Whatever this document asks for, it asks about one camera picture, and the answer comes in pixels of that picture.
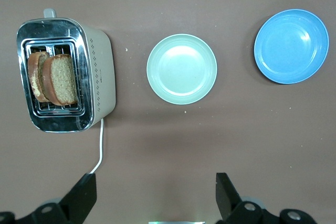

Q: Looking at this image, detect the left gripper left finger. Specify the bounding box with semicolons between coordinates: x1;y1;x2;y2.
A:
0;173;98;224

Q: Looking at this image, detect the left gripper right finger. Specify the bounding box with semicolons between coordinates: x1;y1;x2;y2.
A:
215;173;316;224

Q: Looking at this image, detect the brown bread slice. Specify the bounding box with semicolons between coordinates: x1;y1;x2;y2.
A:
41;54;79;106
27;51;50;103

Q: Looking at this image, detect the pale green round plate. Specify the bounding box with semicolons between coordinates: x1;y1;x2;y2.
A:
146;33;218;105

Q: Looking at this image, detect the blue round plate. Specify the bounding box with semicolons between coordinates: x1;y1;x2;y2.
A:
253;8;330;85

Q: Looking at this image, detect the beige chrome toaster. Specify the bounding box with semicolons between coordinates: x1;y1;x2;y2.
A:
16;8;117;133

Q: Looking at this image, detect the white toaster power cable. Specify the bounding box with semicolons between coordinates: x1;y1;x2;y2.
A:
88;118;104;175

